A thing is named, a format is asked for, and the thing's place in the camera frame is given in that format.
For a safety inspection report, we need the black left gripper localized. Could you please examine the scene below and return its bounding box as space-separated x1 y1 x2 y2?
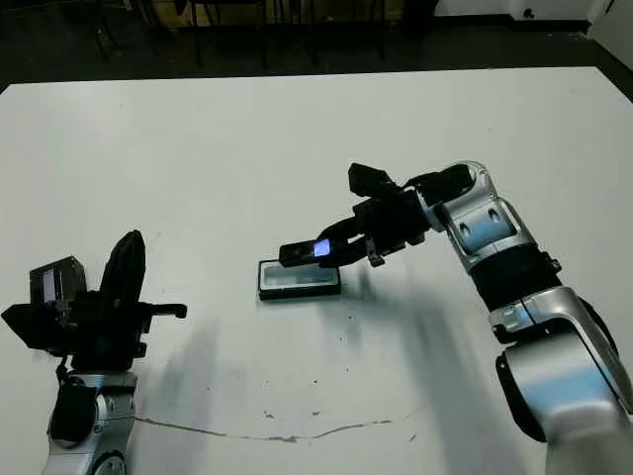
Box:
66 230 188 372

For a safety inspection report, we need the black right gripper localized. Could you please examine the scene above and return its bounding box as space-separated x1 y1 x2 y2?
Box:
316 190 429 269

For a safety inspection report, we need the black phone-like camera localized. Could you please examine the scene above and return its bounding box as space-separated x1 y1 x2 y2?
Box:
278 237 348 267

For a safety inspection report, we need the black carton box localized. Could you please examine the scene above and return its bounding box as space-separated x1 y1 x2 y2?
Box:
28 255 88 309

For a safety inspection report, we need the black box with white insert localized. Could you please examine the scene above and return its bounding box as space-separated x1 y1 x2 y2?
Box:
256 258 342 302

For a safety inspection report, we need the black trash bin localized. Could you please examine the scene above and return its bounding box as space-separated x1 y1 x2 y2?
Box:
400 0 439 41

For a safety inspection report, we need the black chair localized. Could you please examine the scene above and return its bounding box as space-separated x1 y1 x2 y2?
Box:
91 0 164 63
190 0 271 70
309 0 387 65

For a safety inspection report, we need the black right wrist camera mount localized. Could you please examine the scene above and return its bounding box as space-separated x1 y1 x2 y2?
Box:
347 161 397 199

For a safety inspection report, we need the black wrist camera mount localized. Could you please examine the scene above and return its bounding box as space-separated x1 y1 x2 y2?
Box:
1 301 73 353
347 161 397 199

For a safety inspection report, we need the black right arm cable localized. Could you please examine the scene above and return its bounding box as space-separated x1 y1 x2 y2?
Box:
401 171 449 192

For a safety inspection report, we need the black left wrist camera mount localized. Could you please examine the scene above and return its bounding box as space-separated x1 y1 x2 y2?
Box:
1 301 73 353

